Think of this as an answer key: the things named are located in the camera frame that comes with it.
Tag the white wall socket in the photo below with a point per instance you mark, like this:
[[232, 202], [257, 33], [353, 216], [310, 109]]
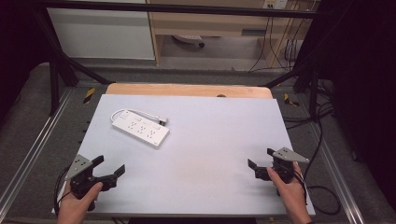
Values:
[[275, 3]]

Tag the black metal frame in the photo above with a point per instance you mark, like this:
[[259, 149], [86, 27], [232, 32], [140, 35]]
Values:
[[174, 9]]

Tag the white cabinet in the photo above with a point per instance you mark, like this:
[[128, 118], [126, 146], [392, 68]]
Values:
[[99, 32]]

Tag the white power strip under desk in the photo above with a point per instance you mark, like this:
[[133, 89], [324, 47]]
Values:
[[187, 38]]

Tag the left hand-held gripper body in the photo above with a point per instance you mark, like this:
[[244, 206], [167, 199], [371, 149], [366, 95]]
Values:
[[81, 178]]

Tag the black curtain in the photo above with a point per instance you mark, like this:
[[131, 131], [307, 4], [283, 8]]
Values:
[[367, 77], [15, 46]]

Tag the white table board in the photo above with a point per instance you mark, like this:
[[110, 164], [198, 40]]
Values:
[[202, 161]]

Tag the person's left hand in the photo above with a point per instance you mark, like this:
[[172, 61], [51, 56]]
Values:
[[74, 207]]

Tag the person's right hand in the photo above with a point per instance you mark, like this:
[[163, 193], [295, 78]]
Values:
[[291, 196]]

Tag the wooden desk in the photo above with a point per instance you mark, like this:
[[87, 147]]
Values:
[[205, 25]]

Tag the wooden table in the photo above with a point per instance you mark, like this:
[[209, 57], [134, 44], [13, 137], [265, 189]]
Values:
[[174, 90]]

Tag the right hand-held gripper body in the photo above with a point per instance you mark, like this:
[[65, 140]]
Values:
[[281, 169]]

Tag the aluminium floor rail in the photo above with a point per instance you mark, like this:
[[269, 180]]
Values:
[[334, 174], [34, 146]]

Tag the yellow black floor tape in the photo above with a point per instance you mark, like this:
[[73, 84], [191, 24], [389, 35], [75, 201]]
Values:
[[89, 95], [289, 100]]

